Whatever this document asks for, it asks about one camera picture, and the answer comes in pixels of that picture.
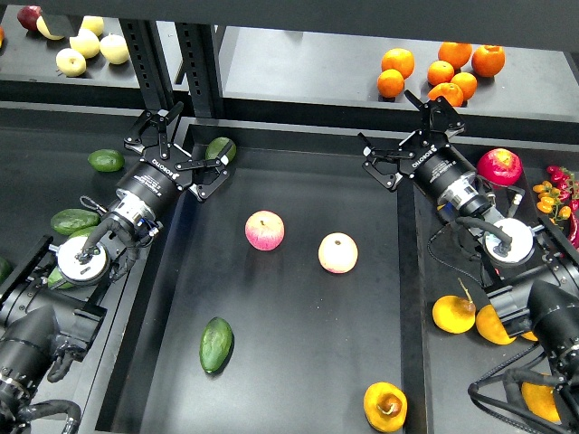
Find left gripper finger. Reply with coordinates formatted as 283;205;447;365
175;156;230;203
124;101;184;156

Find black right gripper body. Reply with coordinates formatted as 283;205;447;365
398;130;477;203

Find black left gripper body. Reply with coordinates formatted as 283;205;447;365
116;144;193;211

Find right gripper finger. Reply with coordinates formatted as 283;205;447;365
404;90;465;145
357;132;413;193

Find dark green avocado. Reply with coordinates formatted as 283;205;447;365
199;316;233;373

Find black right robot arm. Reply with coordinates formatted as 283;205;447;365
364;95;578;433

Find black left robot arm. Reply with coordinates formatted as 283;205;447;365
1;104;233;433

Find green avocado at tray corner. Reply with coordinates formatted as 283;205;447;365
204;137;237;163

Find green avocado left tray top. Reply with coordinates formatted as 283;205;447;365
88;149;125;173

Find green avocado middle of cluster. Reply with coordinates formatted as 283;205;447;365
68;226;97;239

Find yellow pear with long stem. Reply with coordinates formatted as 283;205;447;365
432;278;477;335

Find yellow pear middle right tray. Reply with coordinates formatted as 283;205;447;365
475;304;516;345

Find green avocado at left edge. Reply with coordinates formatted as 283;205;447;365
0;257;13;284

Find orange front wedge shaped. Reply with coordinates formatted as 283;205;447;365
428;82;464;107

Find orange small right front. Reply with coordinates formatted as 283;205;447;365
451;72;478;101

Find orange small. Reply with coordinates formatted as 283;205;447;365
427;60;455;87
451;72;478;101

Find orange centre small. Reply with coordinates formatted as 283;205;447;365
427;60;455;87

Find orange left bottom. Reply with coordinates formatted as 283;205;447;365
376;69;404;99

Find big red apple right tray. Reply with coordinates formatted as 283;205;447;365
476;148;523;186

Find orange top back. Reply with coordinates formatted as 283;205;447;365
438;42;472;71

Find pink red apple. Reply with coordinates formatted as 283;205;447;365
244;210;285;251

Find orange left top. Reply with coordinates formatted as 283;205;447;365
381;48;415;79

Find black shelf upright left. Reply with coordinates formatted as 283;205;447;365
119;18;175;110

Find black shelf upright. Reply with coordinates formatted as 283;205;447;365
176;23;223;118
119;18;175;110

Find orange right with stem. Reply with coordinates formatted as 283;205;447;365
471;45;506;78

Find pale yellow pink apple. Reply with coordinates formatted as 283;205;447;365
318;232;358;274

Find black right tray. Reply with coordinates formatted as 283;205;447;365
396;135;579;434

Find black tray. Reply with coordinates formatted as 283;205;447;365
396;135;579;434
1;110;181;433
78;117;435;434

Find pale yellow apple right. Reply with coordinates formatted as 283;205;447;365
100;33;129;65

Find black shelf upright right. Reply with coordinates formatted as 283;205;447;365
176;23;223;118

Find black left tray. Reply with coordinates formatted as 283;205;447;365
1;110;181;433

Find pale yellow apple front left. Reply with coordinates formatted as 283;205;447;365
55;48;87;77

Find pale yellow apple middle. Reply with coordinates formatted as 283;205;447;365
69;28;100;59

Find pale yellow apple back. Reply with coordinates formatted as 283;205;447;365
81;15;104;37

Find black centre tray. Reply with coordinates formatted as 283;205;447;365
78;117;435;434

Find cherry tomato bunch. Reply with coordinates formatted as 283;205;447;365
533;165;578;225

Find pale yellow apple behind tag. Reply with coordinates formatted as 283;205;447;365
36;16;64;41

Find red chili pepper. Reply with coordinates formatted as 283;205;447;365
566;212;579;249

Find dark red apple on shelf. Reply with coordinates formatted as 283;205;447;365
17;5;42;32

